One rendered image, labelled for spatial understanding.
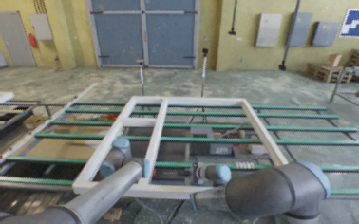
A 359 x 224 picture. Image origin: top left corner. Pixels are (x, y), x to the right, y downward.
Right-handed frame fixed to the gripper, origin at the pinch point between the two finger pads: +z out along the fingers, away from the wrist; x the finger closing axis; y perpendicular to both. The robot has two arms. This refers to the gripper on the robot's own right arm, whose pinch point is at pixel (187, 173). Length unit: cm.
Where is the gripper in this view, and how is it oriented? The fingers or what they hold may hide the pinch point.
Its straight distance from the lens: 133.1
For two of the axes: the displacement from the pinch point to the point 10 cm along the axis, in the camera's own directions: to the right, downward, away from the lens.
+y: -8.1, -2.4, -5.4
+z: -5.8, 2.7, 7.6
